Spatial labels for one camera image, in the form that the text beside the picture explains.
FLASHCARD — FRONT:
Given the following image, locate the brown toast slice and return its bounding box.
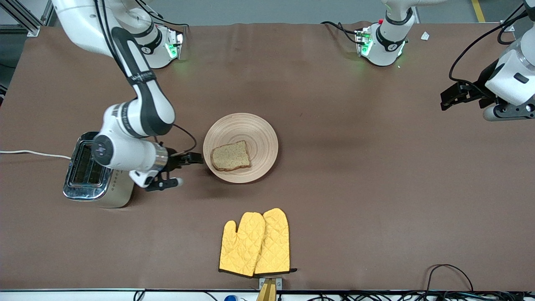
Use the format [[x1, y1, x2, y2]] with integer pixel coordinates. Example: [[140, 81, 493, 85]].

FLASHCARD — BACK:
[[210, 140, 252, 172]]

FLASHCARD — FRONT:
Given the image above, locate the round wooden plate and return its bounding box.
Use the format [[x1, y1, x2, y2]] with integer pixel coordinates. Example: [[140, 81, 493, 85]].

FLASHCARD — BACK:
[[203, 113, 279, 184]]

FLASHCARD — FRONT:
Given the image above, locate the chrome and beige toaster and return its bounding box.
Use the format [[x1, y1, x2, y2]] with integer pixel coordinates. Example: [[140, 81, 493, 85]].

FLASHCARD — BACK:
[[63, 131, 135, 209]]

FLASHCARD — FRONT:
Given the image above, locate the yellow quilted oven mitt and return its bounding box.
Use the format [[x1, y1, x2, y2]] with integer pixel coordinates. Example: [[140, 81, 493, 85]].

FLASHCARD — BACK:
[[254, 208, 298, 275], [219, 212, 266, 277]]

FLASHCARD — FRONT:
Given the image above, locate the brown table cover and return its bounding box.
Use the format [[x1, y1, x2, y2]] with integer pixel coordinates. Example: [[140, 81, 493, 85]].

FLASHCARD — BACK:
[[0, 22, 535, 291]]

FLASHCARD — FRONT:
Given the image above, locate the yellow wooden stick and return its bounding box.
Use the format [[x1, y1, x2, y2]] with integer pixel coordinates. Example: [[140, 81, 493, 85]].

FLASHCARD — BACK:
[[256, 279, 277, 301]]

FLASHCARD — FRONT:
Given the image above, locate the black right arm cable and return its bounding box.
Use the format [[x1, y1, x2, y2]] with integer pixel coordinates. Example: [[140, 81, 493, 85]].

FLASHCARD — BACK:
[[93, 0, 197, 156]]

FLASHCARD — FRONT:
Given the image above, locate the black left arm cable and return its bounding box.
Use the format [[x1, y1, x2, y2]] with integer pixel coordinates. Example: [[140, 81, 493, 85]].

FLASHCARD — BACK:
[[448, 0, 535, 83]]

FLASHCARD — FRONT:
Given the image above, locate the metal arm base bracket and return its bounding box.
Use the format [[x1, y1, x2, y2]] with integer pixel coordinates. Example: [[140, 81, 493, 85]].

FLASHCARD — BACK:
[[354, 27, 373, 57], [166, 26, 185, 60]]

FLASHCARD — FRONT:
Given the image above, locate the white toaster power cable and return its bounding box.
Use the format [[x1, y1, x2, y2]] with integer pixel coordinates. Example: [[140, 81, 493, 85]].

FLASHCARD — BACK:
[[0, 150, 72, 160]]

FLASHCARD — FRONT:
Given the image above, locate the black arm base cable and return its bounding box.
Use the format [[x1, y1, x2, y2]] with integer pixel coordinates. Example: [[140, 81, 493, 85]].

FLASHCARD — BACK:
[[136, 0, 189, 42], [321, 21, 360, 45]]

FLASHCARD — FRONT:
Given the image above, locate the black looped cable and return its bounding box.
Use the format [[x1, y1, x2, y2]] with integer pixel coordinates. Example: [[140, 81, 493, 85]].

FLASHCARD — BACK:
[[424, 264, 475, 293]]

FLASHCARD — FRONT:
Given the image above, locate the black cable bundle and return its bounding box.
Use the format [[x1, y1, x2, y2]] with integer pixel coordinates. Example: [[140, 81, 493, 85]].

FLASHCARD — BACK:
[[276, 290, 535, 301]]

